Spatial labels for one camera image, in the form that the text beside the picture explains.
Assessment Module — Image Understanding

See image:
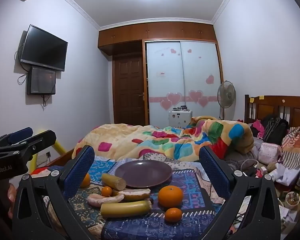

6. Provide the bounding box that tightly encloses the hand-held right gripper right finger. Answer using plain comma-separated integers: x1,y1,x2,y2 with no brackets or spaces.
199,145,289,240

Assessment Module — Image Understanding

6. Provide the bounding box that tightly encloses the large orange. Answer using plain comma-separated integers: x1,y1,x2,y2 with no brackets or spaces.
158,185,184,208
80,173,91,188

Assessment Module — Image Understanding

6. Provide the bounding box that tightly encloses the blue patterned bedsheet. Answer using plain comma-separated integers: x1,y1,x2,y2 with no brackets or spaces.
47,152,230,240

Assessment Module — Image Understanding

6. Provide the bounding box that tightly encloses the brown wooden door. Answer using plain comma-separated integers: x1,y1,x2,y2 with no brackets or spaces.
112,56,144,125

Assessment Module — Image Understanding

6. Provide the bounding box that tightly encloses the pink clothing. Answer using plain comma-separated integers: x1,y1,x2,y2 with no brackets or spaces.
250,120,265,139

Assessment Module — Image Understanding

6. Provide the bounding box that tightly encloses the grey patterned cloth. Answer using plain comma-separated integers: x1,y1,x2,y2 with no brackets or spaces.
224,140,260,170

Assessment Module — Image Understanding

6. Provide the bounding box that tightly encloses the small black wall monitor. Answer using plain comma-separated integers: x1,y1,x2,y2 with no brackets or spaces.
27,66,57,95

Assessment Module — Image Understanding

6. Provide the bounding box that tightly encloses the pink quilted bag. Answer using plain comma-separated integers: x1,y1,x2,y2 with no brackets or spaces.
259,142,282,164

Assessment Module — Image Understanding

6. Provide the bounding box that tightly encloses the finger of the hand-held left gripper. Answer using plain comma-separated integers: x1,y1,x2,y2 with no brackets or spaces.
5,129,57,160
0,127,33,148

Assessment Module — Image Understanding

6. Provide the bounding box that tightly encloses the small white bowl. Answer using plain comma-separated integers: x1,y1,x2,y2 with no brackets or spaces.
285,191,300,208

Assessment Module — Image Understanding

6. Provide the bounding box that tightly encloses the long yellow corn cob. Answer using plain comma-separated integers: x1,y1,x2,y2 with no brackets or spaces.
100,200,152,218

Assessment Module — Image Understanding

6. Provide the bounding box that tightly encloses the black wall television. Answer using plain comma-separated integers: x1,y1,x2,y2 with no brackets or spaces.
19,24,68,72

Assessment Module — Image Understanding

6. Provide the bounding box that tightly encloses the colourful patchwork blanket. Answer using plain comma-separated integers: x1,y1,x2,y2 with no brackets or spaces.
72,116,254,162

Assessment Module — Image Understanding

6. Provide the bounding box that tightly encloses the black backpack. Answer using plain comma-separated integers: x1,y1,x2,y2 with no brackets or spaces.
262,116,289,145

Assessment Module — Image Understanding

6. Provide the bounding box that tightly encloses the striped fabric bag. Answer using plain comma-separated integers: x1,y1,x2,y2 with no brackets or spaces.
281,126,300,170

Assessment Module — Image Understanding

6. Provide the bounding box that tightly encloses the person's left hand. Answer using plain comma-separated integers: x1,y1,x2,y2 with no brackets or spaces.
6,182,19,220

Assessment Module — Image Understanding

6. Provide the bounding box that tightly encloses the standing electric fan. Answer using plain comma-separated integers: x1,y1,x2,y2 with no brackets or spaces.
217,80,237,120

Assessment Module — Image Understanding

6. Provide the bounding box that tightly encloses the yellow foam tube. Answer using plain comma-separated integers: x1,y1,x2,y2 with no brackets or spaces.
27,129,67,173

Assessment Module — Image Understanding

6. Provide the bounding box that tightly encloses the purple round plate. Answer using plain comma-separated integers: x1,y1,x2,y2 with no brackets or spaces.
114,160,173,189

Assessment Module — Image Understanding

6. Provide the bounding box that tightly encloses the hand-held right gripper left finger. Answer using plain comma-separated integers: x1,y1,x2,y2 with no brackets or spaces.
12,145,98,240

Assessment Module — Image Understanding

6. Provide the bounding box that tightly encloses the wooden bed headboard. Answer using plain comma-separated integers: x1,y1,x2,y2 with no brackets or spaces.
244,94,300,135

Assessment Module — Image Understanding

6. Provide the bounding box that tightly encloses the wooden wardrobe with glass doors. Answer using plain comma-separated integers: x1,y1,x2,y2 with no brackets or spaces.
98,21,224,127

